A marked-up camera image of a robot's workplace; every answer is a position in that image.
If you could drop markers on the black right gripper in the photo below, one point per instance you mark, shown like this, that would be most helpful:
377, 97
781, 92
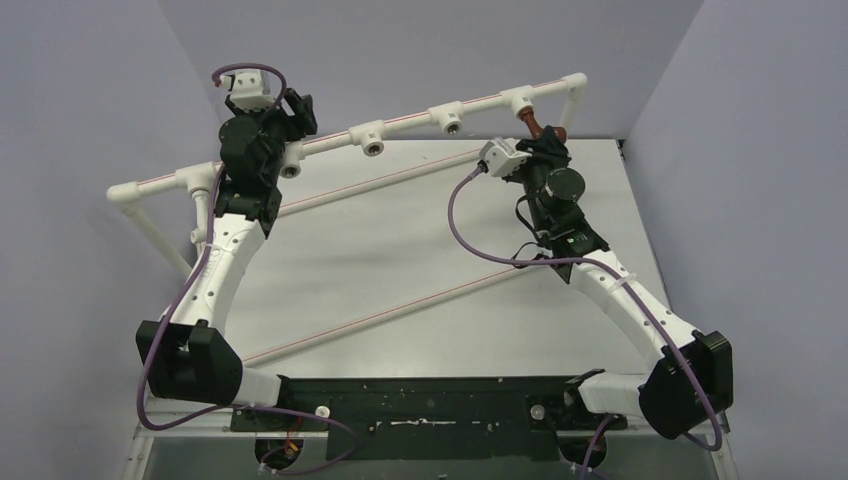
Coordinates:
544, 152

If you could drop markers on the aluminium rail frame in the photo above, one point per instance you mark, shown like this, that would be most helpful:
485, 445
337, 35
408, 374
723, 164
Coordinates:
207, 448

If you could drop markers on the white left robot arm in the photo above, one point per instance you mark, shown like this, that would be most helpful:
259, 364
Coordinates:
185, 355

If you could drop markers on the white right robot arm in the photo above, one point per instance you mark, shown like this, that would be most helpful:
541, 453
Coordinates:
690, 374

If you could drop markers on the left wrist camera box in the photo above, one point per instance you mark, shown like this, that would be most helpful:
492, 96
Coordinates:
248, 89

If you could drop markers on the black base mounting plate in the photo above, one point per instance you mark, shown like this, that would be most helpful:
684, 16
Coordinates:
455, 418

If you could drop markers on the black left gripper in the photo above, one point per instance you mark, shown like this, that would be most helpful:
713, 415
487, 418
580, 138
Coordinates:
302, 125

